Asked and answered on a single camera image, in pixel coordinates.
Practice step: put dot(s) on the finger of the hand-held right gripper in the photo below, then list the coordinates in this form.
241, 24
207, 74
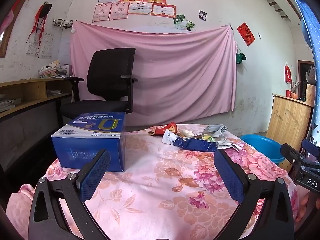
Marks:
291, 153

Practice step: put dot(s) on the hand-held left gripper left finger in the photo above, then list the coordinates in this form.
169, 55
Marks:
96, 173

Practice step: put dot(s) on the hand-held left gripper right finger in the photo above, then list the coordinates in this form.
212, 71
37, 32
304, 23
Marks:
228, 175

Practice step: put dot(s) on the blue plastic basin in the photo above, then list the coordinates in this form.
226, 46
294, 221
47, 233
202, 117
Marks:
257, 145

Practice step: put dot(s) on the orange thin packet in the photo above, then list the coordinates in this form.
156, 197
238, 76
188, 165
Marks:
207, 138

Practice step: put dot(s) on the blue white foil packet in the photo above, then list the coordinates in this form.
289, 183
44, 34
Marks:
195, 145

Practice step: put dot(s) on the grey paper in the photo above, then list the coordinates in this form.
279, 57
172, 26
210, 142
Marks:
215, 130

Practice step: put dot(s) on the red snack wrapper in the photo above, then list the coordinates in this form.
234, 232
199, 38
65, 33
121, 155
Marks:
171, 127

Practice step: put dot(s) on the light wooden cabinet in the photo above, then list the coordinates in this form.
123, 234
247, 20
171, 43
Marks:
287, 127

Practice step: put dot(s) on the blue cardboard box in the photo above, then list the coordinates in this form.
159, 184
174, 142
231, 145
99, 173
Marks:
75, 150

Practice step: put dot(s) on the orange fruit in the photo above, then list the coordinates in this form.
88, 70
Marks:
294, 95

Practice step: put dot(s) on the floral pink blanket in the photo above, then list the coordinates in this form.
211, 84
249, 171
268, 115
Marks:
155, 180

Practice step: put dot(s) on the red cup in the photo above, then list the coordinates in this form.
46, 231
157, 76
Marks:
288, 93

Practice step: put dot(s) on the light wooden board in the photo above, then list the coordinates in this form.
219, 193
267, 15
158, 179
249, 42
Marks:
310, 95

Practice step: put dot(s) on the red hanging bag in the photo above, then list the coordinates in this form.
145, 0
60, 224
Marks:
287, 73

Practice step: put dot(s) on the dark grey hanging cloth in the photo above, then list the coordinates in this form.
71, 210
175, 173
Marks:
311, 75

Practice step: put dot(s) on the pink fluffy blanket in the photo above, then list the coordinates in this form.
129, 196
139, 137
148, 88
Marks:
20, 205

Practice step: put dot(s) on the magazines in shelf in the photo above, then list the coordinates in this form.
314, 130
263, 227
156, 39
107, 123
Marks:
54, 93

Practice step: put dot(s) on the black office chair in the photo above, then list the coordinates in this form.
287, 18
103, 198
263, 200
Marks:
110, 72

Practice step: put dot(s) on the green plastic hanging holder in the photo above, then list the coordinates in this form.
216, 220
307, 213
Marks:
240, 58

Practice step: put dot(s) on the wooden desk shelf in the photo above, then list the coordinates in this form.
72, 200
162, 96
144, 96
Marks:
25, 90

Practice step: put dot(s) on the stack of books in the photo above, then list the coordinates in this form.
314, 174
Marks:
53, 71

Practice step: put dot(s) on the pile of grey papers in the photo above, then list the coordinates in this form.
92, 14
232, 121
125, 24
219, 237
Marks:
8, 104

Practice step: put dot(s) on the pink hanging sheet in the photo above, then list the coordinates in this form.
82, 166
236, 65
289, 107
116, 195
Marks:
180, 67

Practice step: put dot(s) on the blue dotted curtain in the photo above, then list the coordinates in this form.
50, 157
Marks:
311, 25

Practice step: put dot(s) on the green nature photo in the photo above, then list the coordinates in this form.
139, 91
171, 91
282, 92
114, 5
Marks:
188, 25
178, 20

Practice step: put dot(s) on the small black white photo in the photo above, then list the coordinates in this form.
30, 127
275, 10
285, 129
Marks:
202, 15

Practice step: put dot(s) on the pink hanging cloth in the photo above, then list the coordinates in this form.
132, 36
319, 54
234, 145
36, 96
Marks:
8, 20

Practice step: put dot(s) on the dark wooden door frame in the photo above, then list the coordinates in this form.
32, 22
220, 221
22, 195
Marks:
299, 77

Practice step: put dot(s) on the red paper wall decoration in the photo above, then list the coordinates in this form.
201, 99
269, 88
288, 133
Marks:
245, 33

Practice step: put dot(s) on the white wall chart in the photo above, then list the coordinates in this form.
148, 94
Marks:
33, 45
47, 45

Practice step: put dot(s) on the red tassel wall ornament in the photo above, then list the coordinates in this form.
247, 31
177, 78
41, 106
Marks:
41, 12

